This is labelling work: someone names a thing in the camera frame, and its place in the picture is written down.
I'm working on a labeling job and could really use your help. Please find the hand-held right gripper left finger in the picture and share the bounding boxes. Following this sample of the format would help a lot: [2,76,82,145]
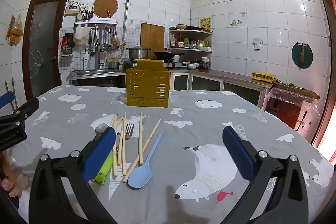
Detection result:
[28,127,117,224]

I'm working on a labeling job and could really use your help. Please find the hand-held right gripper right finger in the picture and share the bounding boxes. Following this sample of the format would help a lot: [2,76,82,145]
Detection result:
[222,126,309,224]

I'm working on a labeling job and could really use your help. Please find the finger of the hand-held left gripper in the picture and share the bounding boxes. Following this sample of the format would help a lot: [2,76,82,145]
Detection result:
[0,98,40,131]
[0,91,14,109]

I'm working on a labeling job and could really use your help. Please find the green frog handle utensil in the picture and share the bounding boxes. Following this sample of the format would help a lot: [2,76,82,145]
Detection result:
[91,152,114,185]

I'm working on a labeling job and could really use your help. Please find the metal spoon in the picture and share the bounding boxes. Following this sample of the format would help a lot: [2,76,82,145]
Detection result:
[93,124,109,140]

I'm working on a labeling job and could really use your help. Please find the metal fork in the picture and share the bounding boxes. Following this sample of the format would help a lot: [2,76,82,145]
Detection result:
[115,123,135,161]

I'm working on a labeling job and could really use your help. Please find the light blue rice spoon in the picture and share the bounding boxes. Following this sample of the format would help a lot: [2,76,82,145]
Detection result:
[127,132,164,190]

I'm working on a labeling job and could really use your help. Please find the yellow perforated utensil holder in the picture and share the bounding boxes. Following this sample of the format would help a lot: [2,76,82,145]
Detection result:
[126,60,171,108]

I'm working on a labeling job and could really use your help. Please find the person's left hand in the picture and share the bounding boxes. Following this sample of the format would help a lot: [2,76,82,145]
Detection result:
[0,154,24,198]

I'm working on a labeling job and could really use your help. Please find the grey bear print tablecloth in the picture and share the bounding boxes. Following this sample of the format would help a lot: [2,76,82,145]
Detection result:
[10,85,335,224]

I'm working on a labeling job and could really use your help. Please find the brown frosted glass door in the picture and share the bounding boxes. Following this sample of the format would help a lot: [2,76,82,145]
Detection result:
[22,0,69,100]

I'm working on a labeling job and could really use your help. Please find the red cabinet with plastic cover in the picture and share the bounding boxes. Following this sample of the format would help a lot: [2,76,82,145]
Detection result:
[266,82,320,131]

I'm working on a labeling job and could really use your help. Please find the hanging plastic bag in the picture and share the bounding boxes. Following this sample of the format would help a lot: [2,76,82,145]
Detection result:
[6,13,24,45]

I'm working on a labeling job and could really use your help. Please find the steel sink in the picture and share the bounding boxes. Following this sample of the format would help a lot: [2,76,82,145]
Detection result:
[66,69,126,80]

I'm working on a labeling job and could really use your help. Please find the kitchen counter cabinets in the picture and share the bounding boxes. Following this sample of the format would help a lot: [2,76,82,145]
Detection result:
[170,68,273,109]

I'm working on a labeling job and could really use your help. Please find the yellow egg carton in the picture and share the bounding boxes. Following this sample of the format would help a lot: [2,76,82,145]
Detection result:
[251,72,277,82]

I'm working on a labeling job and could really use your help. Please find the steel faucet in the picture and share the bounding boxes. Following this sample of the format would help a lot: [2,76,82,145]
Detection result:
[91,39,104,69]

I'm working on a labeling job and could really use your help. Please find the white hanging cloth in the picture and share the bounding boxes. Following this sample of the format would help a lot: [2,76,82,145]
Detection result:
[73,27,91,45]

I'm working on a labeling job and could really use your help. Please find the steel pot with lid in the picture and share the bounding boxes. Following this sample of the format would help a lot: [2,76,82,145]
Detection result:
[126,46,152,60]

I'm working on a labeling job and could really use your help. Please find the gas stove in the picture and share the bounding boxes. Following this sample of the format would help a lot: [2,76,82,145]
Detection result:
[123,59,189,71]

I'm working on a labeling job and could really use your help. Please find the corner shelf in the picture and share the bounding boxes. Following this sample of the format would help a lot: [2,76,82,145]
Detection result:
[168,29,213,52]

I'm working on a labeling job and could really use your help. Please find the black wok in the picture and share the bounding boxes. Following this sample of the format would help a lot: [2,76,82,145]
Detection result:
[154,50,176,60]

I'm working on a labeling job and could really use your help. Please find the green round board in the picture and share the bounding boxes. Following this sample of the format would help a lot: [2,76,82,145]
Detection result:
[291,42,314,68]

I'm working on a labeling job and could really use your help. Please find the rectangular wooden cutting board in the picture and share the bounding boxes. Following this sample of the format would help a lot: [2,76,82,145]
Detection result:
[140,23,165,59]

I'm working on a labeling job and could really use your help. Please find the round wooden cutting board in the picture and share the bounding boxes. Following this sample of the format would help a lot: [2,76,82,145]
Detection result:
[93,0,118,18]

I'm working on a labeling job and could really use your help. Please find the wire wall basket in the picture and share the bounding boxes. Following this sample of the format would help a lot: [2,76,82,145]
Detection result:
[61,33,75,56]

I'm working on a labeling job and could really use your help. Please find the wall utensil rack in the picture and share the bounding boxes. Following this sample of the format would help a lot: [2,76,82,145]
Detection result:
[74,18,121,52]

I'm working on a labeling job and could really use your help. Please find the yellow wall poster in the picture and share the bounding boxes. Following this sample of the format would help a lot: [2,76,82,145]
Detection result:
[200,17,212,32]

